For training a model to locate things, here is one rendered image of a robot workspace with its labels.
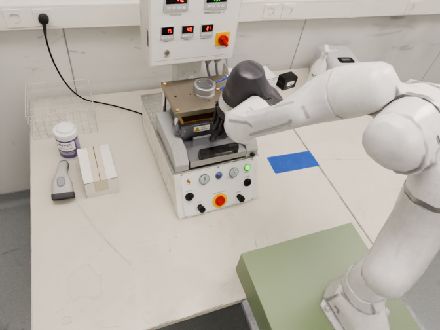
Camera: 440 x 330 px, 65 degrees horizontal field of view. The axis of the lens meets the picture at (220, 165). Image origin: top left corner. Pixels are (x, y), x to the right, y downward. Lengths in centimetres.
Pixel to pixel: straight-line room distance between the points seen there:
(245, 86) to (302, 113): 21
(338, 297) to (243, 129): 55
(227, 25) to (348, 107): 71
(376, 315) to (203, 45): 102
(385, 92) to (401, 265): 35
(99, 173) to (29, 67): 66
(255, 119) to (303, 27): 129
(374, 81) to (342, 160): 106
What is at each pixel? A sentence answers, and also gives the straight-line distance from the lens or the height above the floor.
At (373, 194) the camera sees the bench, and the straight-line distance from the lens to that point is 167.
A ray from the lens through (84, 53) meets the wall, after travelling 176.
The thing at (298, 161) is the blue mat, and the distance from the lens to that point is 163.
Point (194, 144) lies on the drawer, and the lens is 126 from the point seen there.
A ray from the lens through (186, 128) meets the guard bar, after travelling 122.
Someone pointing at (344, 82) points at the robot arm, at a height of 151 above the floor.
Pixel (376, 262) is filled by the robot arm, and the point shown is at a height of 123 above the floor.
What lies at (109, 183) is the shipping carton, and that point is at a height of 81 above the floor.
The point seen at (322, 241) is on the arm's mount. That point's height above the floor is 87.
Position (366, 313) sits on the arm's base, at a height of 97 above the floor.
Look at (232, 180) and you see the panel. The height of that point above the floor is 86.
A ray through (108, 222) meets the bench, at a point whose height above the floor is 75.
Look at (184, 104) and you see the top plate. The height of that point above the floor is 111.
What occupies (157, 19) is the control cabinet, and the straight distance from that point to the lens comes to 123.
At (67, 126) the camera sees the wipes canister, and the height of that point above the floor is 90.
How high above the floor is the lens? 187
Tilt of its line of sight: 47 degrees down
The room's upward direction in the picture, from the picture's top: 11 degrees clockwise
